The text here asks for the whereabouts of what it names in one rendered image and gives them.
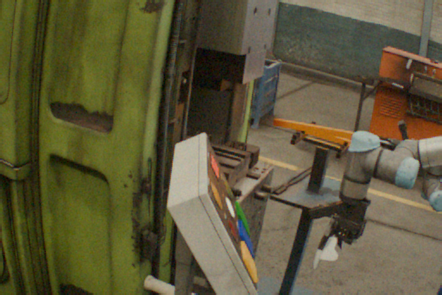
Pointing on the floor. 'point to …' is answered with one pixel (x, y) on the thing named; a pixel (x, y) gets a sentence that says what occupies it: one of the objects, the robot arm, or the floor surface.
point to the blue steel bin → (266, 91)
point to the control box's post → (184, 279)
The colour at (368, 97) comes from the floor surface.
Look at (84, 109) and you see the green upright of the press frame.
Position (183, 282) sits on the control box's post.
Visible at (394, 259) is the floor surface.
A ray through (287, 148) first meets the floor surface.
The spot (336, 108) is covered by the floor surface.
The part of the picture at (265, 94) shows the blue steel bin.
